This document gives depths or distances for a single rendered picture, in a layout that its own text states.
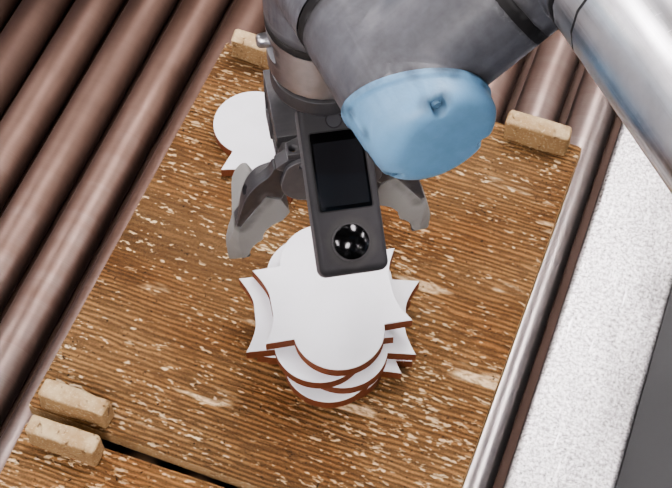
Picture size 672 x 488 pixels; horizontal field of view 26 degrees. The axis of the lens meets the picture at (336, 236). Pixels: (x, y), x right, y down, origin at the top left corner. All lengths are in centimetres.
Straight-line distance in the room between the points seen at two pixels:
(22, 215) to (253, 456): 32
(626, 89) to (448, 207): 59
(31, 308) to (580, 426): 47
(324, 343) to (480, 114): 39
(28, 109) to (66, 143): 6
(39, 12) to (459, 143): 74
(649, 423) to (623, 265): 98
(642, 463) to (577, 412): 102
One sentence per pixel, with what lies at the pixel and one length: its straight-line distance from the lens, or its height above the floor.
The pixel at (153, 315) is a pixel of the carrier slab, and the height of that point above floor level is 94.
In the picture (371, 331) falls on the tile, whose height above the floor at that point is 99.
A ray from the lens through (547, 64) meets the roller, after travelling 141.
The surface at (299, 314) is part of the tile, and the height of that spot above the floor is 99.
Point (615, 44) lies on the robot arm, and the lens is 72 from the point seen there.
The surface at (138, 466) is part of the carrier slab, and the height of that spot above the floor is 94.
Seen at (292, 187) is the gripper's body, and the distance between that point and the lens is 102.
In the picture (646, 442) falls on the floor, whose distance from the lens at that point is 225.
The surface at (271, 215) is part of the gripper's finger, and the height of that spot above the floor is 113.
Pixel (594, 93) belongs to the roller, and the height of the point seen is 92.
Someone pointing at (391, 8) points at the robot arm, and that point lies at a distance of 80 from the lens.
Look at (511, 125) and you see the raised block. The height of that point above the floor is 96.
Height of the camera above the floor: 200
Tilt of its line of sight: 57 degrees down
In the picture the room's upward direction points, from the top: straight up
